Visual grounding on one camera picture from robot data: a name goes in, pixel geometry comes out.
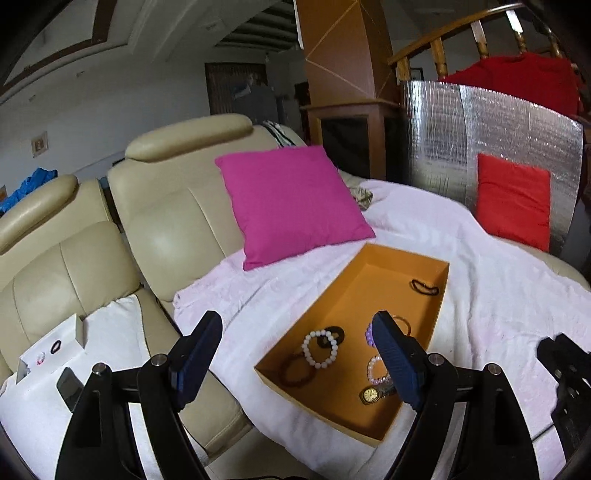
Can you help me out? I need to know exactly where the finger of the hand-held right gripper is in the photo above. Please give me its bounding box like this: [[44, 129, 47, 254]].
[[537, 332, 591, 463]]

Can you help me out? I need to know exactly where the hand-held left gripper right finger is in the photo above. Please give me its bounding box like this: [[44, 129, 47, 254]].
[[371, 311, 541, 480]]

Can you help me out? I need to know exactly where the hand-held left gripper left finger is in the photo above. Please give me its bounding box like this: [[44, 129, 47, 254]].
[[54, 311, 223, 480]]

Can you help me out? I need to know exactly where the pink bead bracelet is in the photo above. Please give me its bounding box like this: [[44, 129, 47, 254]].
[[367, 354, 393, 385]]

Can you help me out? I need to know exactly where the gold wrist watch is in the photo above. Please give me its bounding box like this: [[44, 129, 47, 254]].
[[359, 381, 400, 407]]

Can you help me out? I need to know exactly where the brown bead bracelet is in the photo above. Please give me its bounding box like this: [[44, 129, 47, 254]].
[[278, 353, 317, 387]]

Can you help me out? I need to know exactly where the orange box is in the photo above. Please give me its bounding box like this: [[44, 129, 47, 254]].
[[254, 243, 451, 448]]

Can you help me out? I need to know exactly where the white bead bracelet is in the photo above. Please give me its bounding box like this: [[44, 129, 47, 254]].
[[302, 330, 340, 369]]

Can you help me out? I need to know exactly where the white towel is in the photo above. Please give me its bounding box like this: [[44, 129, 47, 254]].
[[0, 293, 213, 480]]

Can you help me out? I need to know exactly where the pale pink blanket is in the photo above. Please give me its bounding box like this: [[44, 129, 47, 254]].
[[173, 179, 591, 480]]

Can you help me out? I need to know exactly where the dark phone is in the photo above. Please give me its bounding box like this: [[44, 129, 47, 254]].
[[56, 367, 84, 412]]

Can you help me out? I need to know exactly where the small white box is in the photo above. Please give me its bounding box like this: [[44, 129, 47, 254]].
[[16, 314, 88, 384]]

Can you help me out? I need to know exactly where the cream leather sofa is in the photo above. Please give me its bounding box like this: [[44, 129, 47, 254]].
[[0, 113, 591, 459]]

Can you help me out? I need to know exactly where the patterned cloth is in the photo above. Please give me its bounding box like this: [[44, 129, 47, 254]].
[[348, 185, 378, 211]]

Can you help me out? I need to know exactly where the magenta pillow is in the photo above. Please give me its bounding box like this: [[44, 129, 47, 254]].
[[215, 145, 377, 271]]

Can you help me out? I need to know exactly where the red pillow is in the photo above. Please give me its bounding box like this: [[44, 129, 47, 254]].
[[475, 153, 552, 253]]

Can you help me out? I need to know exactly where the wooden cabinet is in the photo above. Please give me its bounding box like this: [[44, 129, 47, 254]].
[[300, 99, 403, 184]]

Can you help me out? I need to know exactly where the silver foil insulation board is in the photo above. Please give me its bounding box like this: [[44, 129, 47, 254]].
[[399, 80, 585, 257]]

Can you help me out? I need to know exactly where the blue cloth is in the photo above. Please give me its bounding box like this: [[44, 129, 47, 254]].
[[0, 167, 58, 213]]

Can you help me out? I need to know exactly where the striped cloth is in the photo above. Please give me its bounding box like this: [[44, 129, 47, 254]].
[[263, 121, 308, 148]]

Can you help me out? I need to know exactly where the dark wooden door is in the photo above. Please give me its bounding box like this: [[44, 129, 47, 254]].
[[204, 62, 269, 116]]

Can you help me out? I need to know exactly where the red cloth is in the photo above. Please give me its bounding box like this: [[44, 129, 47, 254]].
[[438, 52, 583, 116]]

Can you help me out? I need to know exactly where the wooden railing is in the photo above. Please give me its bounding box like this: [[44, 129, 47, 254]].
[[387, 2, 573, 88]]

